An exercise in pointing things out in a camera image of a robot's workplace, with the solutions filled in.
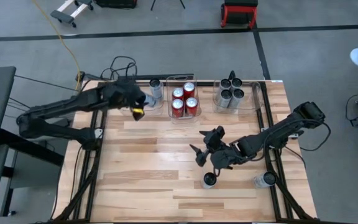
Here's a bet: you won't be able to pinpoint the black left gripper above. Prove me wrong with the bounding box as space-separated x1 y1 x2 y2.
105 81 147 122

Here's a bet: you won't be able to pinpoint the wheeled wooden dolly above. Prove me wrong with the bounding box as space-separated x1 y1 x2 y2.
50 0 94 28

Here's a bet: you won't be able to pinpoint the wide clear plastic bin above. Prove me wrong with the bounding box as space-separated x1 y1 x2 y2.
212 79 265 113
112 80 164 118

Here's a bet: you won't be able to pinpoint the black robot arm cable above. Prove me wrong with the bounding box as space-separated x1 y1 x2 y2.
283 121 332 169

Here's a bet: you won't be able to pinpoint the red Darth Vader soda can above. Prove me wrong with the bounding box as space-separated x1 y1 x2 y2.
183 81 196 99
172 88 185 102
185 96 199 116
170 98 185 118

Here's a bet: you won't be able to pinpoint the thin black cable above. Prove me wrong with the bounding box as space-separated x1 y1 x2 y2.
13 74 81 93

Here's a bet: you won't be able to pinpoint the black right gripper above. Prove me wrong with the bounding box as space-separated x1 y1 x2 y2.
190 124 246 170

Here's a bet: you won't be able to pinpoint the black aluminium extrusion frame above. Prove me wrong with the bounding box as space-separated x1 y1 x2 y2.
54 79 319 224

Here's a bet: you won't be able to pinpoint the black looped cable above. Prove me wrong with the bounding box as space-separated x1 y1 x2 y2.
99 55 138 82

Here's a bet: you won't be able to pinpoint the yellow extension cable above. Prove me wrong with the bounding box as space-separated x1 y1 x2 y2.
33 0 82 110

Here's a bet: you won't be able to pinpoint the black case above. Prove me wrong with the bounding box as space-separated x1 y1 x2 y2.
95 0 138 9

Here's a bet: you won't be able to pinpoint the black tripod legs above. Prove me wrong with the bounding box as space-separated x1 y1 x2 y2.
150 0 186 11

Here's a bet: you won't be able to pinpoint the black power brick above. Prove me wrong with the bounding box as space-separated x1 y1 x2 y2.
78 71 104 82

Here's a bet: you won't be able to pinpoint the red and black stool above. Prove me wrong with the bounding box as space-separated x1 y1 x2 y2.
220 0 259 30

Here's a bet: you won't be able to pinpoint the black desk leg frame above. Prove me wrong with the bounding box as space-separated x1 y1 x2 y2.
0 127 65 218

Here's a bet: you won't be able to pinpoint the Celsius can with blue band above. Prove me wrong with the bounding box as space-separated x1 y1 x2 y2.
252 170 277 189
142 94 157 109
149 77 164 101
201 172 218 190

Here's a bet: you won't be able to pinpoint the narrow clear plastic bin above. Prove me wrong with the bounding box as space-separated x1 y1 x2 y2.
167 73 205 125

